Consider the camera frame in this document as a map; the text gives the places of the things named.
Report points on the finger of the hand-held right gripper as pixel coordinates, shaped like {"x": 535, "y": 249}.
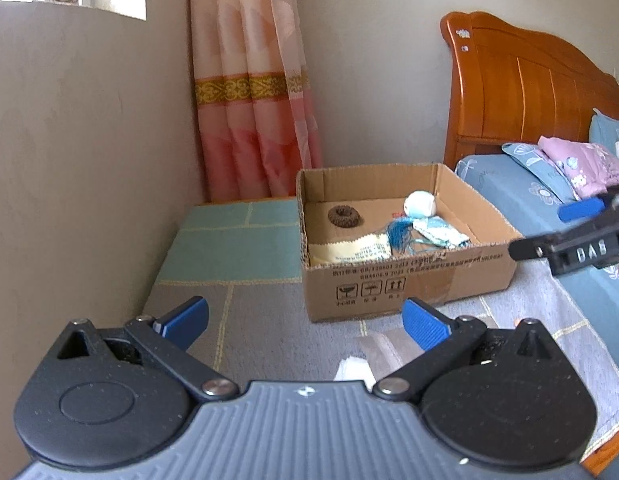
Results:
{"x": 582, "y": 209}
{"x": 534, "y": 246}

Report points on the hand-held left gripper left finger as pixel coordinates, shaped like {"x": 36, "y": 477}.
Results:
{"x": 187, "y": 320}

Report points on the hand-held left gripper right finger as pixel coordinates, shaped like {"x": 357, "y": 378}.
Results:
{"x": 424, "y": 327}

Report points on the small grey pouch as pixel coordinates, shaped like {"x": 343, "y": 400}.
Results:
{"x": 389, "y": 352}

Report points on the cardboard box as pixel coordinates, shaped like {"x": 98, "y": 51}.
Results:
{"x": 389, "y": 287}

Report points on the white cloth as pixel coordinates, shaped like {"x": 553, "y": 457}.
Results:
{"x": 354, "y": 369}

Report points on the blue white sachet with tassel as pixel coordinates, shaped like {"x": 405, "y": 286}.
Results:
{"x": 442, "y": 232}

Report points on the pale yellow cloth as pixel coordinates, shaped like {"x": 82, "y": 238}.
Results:
{"x": 349, "y": 251}

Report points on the light blue plush toy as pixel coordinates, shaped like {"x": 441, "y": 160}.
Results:
{"x": 419, "y": 203}

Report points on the brown scrunchie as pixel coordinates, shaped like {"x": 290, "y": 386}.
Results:
{"x": 334, "y": 217}

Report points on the pink floral quilt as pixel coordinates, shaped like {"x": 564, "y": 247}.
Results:
{"x": 589, "y": 165}

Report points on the blue floral bedsheet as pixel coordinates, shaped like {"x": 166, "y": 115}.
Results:
{"x": 519, "y": 200}

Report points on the blue floral pillow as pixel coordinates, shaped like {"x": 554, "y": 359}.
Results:
{"x": 539, "y": 165}

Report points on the plain blue pillow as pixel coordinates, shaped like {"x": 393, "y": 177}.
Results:
{"x": 609, "y": 130}

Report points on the wooden bed headboard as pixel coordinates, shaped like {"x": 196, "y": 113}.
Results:
{"x": 519, "y": 85}

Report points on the large white headboard sticker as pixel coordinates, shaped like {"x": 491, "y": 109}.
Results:
{"x": 462, "y": 33}

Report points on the pink patterned curtain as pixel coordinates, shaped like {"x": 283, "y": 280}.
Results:
{"x": 254, "y": 60}

